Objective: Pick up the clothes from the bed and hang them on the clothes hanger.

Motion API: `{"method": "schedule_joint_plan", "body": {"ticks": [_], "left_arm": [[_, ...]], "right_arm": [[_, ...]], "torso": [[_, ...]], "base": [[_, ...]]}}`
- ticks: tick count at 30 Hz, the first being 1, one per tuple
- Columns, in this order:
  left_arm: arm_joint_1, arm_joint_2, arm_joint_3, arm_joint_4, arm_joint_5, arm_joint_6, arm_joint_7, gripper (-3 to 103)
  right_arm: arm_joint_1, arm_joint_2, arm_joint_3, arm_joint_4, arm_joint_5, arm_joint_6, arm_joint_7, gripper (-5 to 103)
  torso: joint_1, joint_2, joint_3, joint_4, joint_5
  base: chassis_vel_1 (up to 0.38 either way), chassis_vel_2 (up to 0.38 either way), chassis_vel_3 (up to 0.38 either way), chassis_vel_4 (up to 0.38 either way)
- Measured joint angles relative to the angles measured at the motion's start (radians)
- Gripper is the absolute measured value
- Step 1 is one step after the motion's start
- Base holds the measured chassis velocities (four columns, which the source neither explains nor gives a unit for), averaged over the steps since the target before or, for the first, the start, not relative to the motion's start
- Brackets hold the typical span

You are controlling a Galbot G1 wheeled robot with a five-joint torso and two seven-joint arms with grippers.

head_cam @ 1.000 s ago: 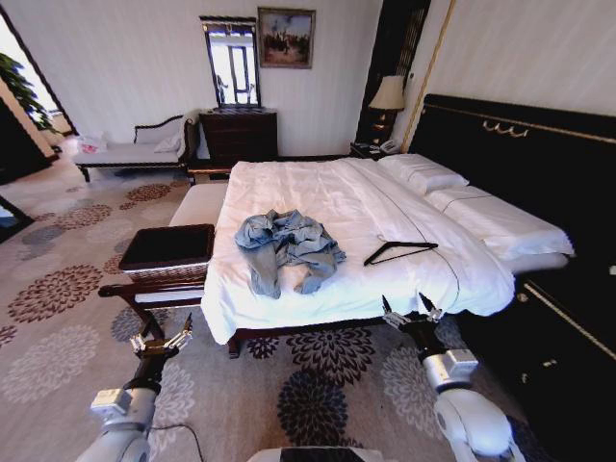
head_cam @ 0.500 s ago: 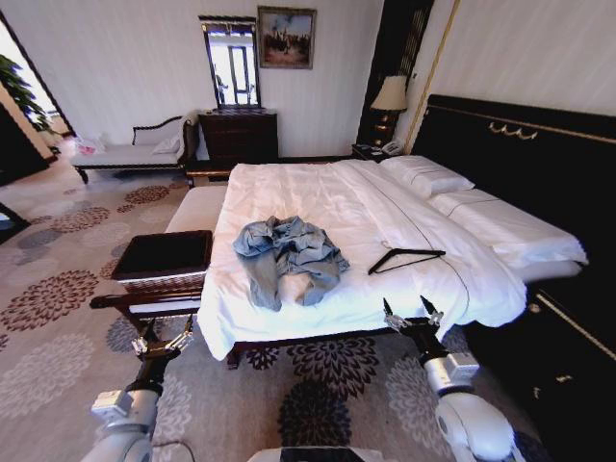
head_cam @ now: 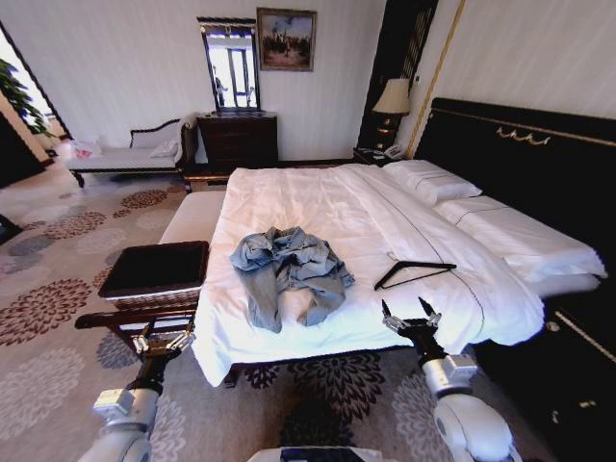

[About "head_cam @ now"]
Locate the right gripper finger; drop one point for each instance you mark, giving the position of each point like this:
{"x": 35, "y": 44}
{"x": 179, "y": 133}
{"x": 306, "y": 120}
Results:
{"x": 435, "y": 318}
{"x": 391, "y": 320}

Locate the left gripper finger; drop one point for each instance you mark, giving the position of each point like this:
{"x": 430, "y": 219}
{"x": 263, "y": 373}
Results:
{"x": 179, "y": 341}
{"x": 140, "y": 344}

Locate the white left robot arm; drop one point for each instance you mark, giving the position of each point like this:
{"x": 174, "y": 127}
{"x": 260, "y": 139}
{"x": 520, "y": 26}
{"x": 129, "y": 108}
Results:
{"x": 126, "y": 426}

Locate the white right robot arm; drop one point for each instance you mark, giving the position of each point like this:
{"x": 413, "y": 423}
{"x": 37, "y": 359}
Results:
{"x": 464, "y": 426}

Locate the black clothes hanger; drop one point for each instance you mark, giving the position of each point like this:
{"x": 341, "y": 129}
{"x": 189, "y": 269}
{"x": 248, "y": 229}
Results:
{"x": 433, "y": 265}

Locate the white bed mattress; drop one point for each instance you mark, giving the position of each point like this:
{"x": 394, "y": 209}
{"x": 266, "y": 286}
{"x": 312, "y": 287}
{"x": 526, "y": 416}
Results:
{"x": 520, "y": 236}

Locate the dark wooden luggage rack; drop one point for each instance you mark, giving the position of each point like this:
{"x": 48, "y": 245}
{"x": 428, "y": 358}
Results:
{"x": 120, "y": 320}

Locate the wicker basket with black rim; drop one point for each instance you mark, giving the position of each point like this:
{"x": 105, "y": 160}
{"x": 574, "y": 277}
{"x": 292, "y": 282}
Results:
{"x": 154, "y": 267}

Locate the blue-grey crumpled shirt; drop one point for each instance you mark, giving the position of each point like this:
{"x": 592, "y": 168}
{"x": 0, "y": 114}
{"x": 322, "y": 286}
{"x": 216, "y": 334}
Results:
{"x": 298, "y": 269}

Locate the white duvet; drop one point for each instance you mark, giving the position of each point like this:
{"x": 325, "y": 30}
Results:
{"x": 337, "y": 212}

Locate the white upholstered bench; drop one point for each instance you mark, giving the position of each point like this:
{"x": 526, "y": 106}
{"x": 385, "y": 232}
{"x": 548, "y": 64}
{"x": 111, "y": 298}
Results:
{"x": 192, "y": 216}

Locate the dark bedside cabinet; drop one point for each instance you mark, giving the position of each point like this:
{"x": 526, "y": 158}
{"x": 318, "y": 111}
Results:
{"x": 553, "y": 375}

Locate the white pillow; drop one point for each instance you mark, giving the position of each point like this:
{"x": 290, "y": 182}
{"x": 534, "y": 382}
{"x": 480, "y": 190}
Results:
{"x": 428, "y": 180}

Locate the dark wooden nightstand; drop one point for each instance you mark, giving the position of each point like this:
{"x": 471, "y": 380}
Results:
{"x": 368, "y": 155}

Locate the white telephone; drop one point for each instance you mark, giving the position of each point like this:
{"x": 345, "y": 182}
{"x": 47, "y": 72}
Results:
{"x": 394, "y": 151}

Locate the black headboard with gold trim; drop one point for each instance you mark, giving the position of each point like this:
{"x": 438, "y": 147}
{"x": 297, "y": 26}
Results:
{"x": 529, "y": 163}

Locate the white chaise longue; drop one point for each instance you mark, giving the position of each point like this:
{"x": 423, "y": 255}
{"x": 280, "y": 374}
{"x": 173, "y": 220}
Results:
{"x": 120, "y": 161}

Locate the white cushion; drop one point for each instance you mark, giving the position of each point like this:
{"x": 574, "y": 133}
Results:
{"x": 164, "y": 149}

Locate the pink and white bag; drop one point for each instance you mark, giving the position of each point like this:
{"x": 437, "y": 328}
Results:
{"x": 86, "y": 148}

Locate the dark wooden dresser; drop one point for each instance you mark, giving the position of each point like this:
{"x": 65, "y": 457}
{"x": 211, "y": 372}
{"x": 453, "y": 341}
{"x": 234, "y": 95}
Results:
{"x": 238, "y": 142}

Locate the table lamp with cream shade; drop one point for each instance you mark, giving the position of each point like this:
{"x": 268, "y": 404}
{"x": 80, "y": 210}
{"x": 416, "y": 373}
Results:
{"x": 392, "y": 98}

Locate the dark wooden cabinet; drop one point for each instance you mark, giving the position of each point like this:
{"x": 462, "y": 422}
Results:
{"x": 17, "y": 154}

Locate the green potted plant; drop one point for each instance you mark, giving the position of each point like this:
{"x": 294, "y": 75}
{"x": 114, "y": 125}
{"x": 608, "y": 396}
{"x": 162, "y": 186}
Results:
{"x": 17, "y": 98}

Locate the dark framed mirror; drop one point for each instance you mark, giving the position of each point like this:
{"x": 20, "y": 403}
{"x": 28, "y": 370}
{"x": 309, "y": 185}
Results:
{"x": 231, "y": 62}

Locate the framed painting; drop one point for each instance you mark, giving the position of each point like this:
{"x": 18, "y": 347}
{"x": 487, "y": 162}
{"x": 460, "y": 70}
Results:
{"x": 286, "y": 39}

